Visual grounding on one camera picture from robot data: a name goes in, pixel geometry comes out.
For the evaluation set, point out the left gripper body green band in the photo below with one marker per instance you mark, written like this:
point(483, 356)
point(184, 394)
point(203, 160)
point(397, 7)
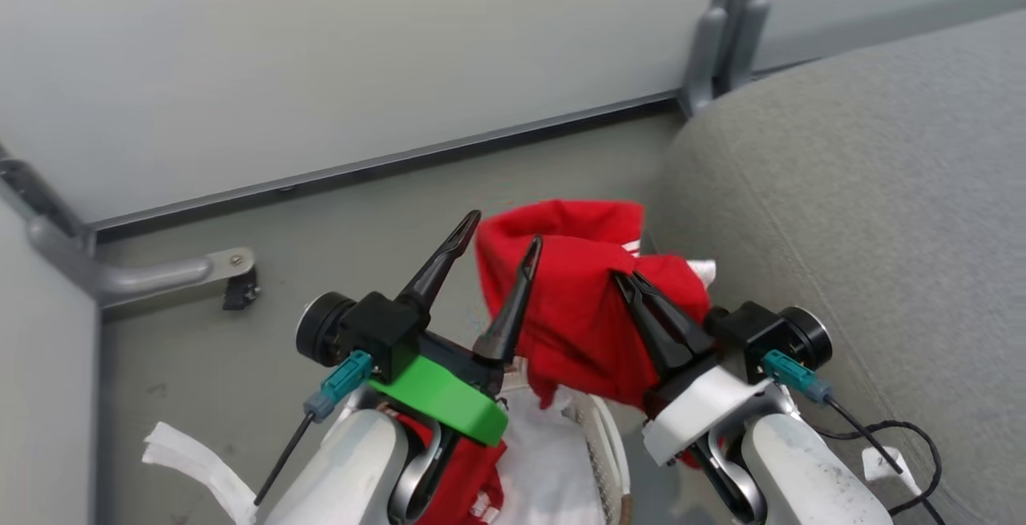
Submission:
point(439, 395)

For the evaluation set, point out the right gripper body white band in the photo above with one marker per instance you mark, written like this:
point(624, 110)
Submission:
point(699, 409)

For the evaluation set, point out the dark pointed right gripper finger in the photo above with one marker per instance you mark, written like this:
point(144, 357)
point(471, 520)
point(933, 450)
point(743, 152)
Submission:
point(680, 319)
point(653, 325)

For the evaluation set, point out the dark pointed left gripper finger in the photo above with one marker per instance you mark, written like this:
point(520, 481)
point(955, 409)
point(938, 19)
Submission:
point(438, 268)
point(513, 308)

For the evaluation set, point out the red garment with white stripes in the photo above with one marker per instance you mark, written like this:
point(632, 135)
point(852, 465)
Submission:
point(577, 300)

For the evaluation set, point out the white laundry basket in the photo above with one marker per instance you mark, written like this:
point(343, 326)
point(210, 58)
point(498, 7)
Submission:
point(613, 461)

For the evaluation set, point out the red garment with white label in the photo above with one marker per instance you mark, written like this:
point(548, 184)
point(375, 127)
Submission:
point(465, 481)

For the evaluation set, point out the small black floor glide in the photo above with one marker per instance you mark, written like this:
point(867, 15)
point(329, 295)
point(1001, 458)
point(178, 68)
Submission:
point(240, 292)

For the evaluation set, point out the grey fabric sofa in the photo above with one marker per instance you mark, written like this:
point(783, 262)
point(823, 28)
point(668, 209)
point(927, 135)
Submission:
point(866, 212)

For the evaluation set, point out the white cloth strip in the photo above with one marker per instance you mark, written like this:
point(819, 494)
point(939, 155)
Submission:
point(200, 461)

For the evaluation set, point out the grey metal partition foot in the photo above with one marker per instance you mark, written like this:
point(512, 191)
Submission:
point(152, 272)

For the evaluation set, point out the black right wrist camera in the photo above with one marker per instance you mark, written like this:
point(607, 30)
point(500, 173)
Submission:
point(769, 334)

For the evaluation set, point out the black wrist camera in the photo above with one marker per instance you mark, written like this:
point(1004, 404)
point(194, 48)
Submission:
point(365, 331)
point(769, 334)

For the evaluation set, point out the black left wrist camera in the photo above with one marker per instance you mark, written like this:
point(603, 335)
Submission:
point(365, 331)

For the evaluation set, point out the grey partition bottom rail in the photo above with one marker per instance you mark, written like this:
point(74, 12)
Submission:
point(385, 163)

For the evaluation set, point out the grey partition post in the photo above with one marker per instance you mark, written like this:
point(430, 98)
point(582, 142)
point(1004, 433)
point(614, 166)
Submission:
point(725, 28)

